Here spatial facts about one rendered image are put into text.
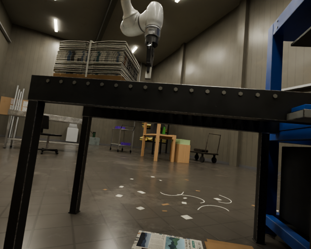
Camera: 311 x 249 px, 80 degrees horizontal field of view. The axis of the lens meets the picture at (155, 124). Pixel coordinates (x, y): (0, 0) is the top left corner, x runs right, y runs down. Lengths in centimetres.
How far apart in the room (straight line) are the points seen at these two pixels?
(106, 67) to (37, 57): 1249
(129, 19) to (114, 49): 29
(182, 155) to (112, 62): 502
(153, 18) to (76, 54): 46
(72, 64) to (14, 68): 1229
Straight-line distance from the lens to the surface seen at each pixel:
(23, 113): 595
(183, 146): 582
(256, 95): 85
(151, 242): 119
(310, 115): 80
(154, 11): 120
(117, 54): 101
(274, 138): 147
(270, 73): 169
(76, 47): 113
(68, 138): 1193
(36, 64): 1330
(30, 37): 1387
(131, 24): 126
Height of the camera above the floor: 55
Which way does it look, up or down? 5 degrees up
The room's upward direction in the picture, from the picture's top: 6 degrees clockwise
